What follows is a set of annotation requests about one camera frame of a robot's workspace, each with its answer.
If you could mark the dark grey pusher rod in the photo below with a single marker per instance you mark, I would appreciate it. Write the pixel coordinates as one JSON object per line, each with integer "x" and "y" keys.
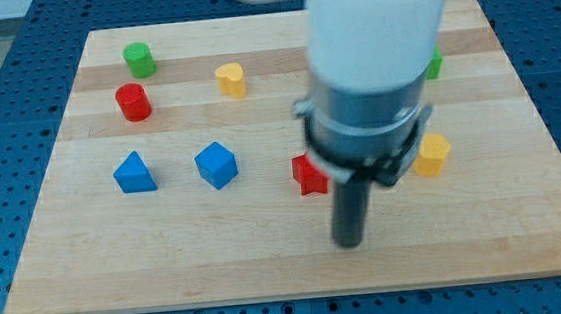
{"x": 350, "y": 203}

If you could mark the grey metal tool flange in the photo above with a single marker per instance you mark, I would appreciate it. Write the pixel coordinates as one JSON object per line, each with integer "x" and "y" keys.
{"x": 371, "y": 135}

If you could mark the red star block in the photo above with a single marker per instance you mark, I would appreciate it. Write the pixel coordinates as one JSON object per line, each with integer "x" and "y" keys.
{"x": 310, "y": 179}

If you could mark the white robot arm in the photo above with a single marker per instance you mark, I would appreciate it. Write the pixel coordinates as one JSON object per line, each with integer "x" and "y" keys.
{"x": 367, "y": 44}

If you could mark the green block behind arm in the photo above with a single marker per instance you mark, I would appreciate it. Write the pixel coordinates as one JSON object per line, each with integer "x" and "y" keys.
{"x": 436, "y": 62}

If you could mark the yellow heart block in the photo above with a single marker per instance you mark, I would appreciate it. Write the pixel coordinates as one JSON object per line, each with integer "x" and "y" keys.
{"x": 231, "y": 80}

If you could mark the yellow hexagon block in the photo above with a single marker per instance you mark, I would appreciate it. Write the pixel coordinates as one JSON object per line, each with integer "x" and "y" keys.
{"x": 432, "y": 155}

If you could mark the blue cube block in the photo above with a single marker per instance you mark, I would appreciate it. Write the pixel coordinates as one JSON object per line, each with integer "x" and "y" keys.
{"x": 217, "y": 165}

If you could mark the wooden board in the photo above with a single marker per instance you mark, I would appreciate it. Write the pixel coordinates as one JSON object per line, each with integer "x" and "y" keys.
{"x": 493, "y": 214}

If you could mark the blue triangle block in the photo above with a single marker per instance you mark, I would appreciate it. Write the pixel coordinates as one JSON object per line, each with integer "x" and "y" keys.
{"x": 133, "y": 176}

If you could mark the red cylinder block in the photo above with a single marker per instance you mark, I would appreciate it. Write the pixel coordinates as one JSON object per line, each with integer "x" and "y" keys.
{"x": 133, "y": 102}

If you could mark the green cylinder block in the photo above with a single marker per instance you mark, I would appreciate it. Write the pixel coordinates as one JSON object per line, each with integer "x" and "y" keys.
{"x": 139, "y": 60}

